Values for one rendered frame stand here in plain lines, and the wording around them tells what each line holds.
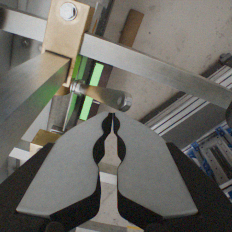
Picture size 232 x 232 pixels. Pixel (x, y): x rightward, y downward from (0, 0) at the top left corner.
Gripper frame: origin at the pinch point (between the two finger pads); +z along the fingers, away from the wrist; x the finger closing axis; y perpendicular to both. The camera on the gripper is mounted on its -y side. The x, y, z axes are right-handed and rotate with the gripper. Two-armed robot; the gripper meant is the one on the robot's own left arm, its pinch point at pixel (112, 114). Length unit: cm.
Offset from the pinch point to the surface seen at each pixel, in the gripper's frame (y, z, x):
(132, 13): -9, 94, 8
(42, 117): 23, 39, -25
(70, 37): -4.0, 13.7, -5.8
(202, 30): -2, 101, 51
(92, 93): 1.2, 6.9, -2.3
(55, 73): -1.0, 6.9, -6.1
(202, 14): -10, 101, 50
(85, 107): 14.8, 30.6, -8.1
